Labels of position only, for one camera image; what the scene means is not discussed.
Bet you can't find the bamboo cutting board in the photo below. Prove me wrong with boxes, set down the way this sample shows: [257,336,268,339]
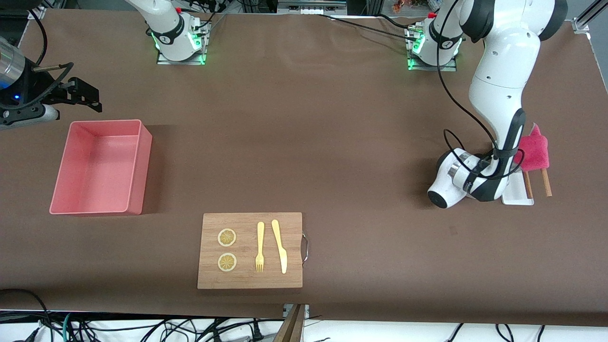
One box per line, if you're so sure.
[197,212,303,290]

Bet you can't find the yellow plastic knife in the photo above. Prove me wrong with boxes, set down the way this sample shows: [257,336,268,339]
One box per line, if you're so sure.
[271,219,288,275]

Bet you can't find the pink plastic bin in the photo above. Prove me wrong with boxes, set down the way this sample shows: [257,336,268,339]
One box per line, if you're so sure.
[49,119,153,216]

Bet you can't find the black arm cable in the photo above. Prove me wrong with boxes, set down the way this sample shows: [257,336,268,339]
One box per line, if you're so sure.
[26,7,76,103]
[436,0,525,180]

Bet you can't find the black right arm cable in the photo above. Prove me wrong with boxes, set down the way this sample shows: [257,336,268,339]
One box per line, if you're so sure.
[26,7,76,103]

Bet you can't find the yellow plastic fork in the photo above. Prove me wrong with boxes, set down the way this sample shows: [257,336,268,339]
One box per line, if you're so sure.
[255,221,265,273]

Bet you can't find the grey power strip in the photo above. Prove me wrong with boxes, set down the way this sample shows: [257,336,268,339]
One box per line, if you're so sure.
[278,0,347,15]

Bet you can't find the white rack base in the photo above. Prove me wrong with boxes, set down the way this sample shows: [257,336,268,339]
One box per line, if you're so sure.
[501,169,535,206]

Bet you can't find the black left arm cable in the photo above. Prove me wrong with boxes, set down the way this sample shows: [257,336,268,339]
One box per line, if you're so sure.
[436,0,525,180]

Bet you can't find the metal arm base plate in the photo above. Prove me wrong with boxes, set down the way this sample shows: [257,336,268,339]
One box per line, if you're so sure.
[157,21,209,66]
[407,26,457,72]

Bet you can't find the black cable across table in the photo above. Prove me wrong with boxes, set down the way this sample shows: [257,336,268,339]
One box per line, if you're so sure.
[313,13,421,43]

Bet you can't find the aluminium frame post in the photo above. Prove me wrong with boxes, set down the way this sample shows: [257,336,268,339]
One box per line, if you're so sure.
[26,0,48,19]
[572,0,608,33]

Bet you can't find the pink and grey cloth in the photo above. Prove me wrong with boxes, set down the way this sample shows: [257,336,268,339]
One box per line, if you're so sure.
[514,122,550,172]

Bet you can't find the wooden stand legs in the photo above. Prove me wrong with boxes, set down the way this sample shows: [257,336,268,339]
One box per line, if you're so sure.
[273,304,307,342]

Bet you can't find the black floor cable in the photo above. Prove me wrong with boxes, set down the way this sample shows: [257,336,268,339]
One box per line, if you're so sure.
[0,288,50,342]

